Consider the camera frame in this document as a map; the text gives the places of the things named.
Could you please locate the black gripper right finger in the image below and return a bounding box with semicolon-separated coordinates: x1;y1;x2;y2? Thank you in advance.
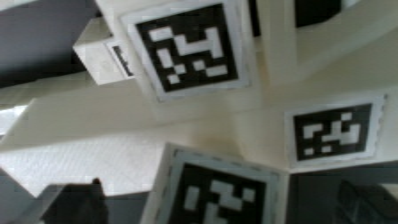
334;180;398;224

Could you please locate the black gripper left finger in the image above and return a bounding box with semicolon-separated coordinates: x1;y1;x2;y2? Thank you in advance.
14;178;112;224

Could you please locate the white chair leg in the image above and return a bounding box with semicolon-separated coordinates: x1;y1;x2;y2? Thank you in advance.
140;143;288;224

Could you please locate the white chair back piece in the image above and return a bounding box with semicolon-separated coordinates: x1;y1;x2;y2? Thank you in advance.
0;0;398;198

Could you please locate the white chair seat plate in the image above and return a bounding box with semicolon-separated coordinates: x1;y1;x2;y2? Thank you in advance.
73;17;133;85

